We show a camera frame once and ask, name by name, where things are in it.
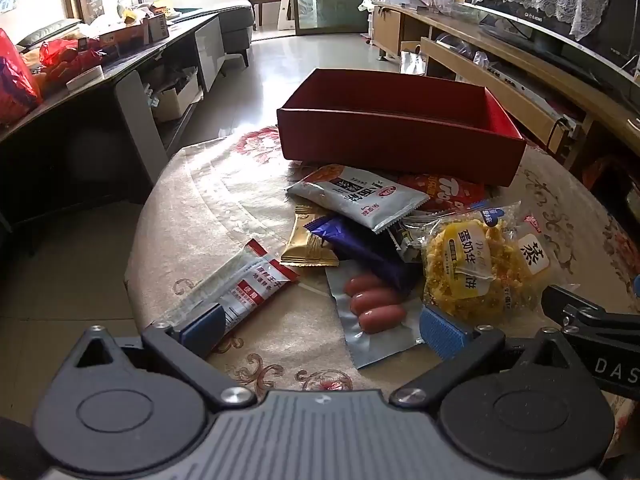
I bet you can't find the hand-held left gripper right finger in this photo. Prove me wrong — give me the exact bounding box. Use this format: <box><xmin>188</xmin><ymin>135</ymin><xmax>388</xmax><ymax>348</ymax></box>
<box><xmin>390</xmin><ymin>305</ymin><xmax>583</xmax><ymax>407</ymax></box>

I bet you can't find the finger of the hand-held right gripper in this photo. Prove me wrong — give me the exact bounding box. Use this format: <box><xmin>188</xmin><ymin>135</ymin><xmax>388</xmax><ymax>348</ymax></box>
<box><xmin>541</xmin><ymin>284</ymin><xmax>640</xmax><ymax>341</ymax></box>

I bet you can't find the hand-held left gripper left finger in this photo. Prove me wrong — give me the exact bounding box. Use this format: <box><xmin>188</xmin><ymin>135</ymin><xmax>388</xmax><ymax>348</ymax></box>
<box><xmin>70</xmin><ymin>304</ymin><xmax>257</xmax><ymax>408</ymax></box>

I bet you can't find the white red stick packet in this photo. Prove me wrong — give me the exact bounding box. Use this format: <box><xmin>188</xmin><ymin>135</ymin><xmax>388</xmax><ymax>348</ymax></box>
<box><xmin>157</xmin><ymin>238</ymin><xmax>301</xmax><ymax>346</ymax></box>

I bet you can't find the yellow egg cake packet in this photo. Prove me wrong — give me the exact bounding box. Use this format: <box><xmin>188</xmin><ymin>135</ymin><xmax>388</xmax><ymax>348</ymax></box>
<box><xmin>420</xmin><ymin>200</ymin><xmax>556</xmax><ymax>326</ymax></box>

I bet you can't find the clear sausage packet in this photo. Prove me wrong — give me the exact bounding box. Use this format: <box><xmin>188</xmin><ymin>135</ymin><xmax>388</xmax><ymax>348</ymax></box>
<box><xmin>325</xmin><ymin>266</ymin><xmax>426</xmax><ymax>370</ymax></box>

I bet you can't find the purple snack packet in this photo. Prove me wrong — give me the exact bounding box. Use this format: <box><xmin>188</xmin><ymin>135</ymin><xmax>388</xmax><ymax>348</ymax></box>
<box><xmin>305</xmin><ymin>215</ymin><xmax>426</xmax><ymax>301</ymax></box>

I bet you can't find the gold snack packet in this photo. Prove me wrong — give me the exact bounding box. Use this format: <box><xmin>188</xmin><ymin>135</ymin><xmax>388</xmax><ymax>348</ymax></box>
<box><xmin>280</xmin><ymin>205</ymin><xmax>341</xmax><ymax>268</ymax></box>

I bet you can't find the red gummy candy packet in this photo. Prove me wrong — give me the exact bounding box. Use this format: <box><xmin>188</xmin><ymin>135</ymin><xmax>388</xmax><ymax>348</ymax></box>
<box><xmin>397</xmin><ymin>172</ymin><xmax>488</xmax><ymax>216</ymax></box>

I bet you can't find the silver snack packet orange print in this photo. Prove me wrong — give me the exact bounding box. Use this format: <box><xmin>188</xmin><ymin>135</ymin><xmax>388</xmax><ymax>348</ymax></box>
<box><xmin>286</xmin><ymin>164</ymin><xmax>431</xmax><ymax>233</ymax></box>

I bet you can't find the red cardboard box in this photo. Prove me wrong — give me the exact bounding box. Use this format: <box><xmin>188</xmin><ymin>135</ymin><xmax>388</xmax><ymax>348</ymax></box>
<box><xmin>276</xmin><ymin>67</ymin><xmax>527</xmax><ymax>188</ymax></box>

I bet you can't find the beige floral tablecloth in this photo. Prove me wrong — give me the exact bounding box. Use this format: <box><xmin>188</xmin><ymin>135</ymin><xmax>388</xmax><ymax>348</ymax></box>
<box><xmin>124</xmin><ymin>125</ymin><xmax>640</xmax><ymax>413</ymax></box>

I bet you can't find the white storage box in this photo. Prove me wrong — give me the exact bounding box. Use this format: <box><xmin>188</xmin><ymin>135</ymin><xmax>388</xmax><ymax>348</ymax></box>
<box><xmin>150</xmin><ymin>72</ymin><xmax>201</xmax><ymax>123</ymax></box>

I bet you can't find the long white media device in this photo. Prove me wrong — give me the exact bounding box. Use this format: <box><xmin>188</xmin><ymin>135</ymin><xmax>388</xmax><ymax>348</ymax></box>
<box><xmin>487</xmin><ymin>62</ymin><xmax>568</xmax><ymax>126</ymax></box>

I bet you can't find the dark coffee table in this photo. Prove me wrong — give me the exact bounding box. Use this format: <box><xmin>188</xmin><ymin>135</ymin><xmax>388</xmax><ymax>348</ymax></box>
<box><xmin>0</xmin><ymin>12</ymin><xmax>223</xmax><ymax>231</ymax></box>

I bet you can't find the curved television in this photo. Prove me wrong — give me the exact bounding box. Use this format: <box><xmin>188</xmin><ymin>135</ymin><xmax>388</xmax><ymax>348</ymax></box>
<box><xmin>462</xmin><ymin>0</ymin><xmax>640</xmax><ymax>111</ymax></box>

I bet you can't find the silver shopping bag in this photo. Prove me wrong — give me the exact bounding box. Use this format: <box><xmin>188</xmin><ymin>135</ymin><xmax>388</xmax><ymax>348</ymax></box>
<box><xmin>400</xmin><ymin>50</ymin><xmax>428</xmax><ymax>78</ymax></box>

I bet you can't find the flat white box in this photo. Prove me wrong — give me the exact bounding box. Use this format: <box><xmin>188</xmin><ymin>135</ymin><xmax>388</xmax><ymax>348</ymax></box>
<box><xmin>65</xmin><ymin>71</ymin><xmax>106</xmax><ymax>92</ymax></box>

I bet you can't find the orange cardboard box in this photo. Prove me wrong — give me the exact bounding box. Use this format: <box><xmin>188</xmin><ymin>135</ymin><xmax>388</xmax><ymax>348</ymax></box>
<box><xmin>100</xmin><ymin>12</ymin><xmax>171</xmax><ymax>48</ymax></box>

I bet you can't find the wooden television cabinet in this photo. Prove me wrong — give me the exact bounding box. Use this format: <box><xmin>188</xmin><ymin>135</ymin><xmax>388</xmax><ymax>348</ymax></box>
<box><xmin>372</xmin><ymin>0</ymin><xmax>640</xmax><ymax>171</ymax></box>

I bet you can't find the red plastic bag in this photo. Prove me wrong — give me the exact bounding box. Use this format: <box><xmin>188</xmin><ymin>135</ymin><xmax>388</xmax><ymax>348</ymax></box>
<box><xmin>39</xmin><ymin>37</ymin><xmax>101</xmax><ymax>81</ymax></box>

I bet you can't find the red purple bag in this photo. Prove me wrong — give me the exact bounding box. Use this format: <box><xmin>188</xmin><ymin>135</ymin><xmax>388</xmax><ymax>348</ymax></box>
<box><xmin>0</xmin><ymin>27</ymin><xmax>43</xmax><ymax>123</ymax></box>

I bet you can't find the grey green cushion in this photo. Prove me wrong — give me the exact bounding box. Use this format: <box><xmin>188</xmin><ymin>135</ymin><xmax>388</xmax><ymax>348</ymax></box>
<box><xmin>17</xmin><ymin>19</ymin><xmax>83</xmax><ymax>51</ymax></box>

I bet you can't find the black cable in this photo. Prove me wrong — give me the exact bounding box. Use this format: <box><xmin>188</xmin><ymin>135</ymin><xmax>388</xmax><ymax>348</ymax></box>
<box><xmin>547</xmin><ymin>115</ymin><xmax>586</xmax><ymax>151</ymax></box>

